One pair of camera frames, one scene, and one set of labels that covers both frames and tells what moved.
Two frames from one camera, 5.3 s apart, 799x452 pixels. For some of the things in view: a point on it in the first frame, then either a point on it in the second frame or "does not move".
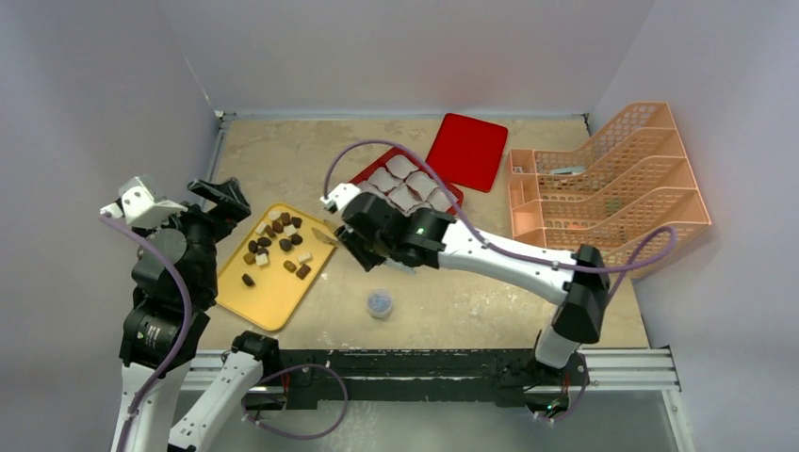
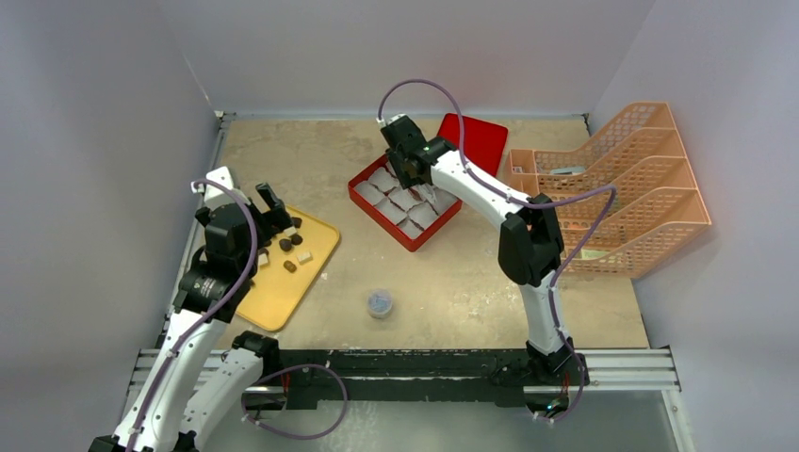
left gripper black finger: [229, 196] → [277, 215]
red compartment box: [406, 184] does not move
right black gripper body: [360, 243] → [404, 169]
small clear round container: [380, 303] does not move
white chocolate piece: [305, 258] does not move
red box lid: [468, 152] does not move
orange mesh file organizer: [628, 190] does not move
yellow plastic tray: [272, 266] does not move
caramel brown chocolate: [289, 266] does not move
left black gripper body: [205, 229] → [262, 227]
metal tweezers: [396, 265] → [429, 190]
